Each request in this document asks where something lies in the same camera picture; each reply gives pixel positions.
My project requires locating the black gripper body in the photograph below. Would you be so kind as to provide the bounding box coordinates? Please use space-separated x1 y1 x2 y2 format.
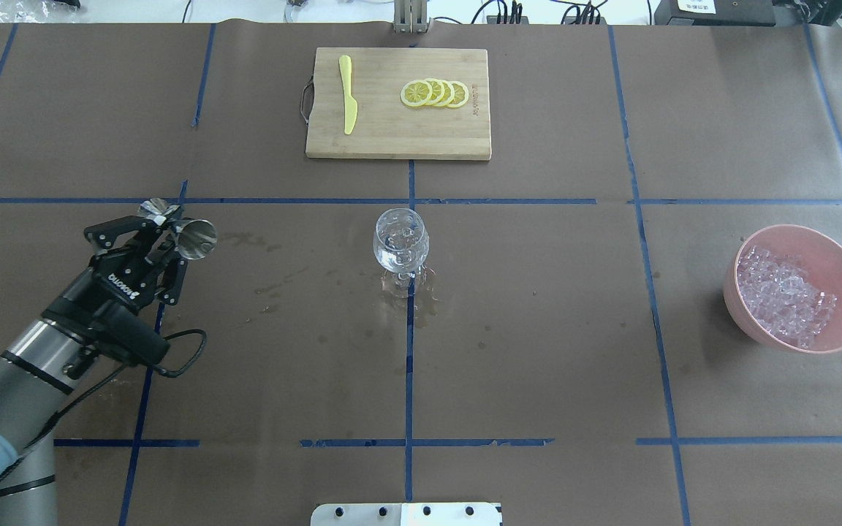
63 244 173 312

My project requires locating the steel double jigger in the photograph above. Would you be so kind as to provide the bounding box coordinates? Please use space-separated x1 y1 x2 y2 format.
137 199 218 260

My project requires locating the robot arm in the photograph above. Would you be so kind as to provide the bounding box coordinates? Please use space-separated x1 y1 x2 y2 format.
0 205 217 525

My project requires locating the clear wine glass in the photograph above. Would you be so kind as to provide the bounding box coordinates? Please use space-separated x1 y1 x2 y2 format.
372 207 430 299

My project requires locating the clear ice cube pile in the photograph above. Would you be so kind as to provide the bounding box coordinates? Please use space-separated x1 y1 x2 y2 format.
735 245 838 350

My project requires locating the yellow plastic knife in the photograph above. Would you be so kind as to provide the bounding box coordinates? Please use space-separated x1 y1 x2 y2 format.
338 56 360 134

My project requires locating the bamboo cutting board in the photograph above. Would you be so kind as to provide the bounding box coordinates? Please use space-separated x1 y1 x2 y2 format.
306 47 493 162

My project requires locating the black box on desk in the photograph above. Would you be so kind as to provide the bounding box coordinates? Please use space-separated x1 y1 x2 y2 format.
653 1 775 27

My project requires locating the pink plastic bowl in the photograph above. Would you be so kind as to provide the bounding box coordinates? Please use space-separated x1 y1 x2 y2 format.
722 224 842 355

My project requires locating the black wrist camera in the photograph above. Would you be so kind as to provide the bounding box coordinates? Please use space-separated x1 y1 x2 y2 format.
91 302 170 367

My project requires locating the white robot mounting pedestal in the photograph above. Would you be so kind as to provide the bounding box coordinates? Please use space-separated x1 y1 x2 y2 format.
310 502 504 525

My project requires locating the aluminium frame post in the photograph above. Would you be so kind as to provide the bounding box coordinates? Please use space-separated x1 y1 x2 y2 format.
393 0 431 34

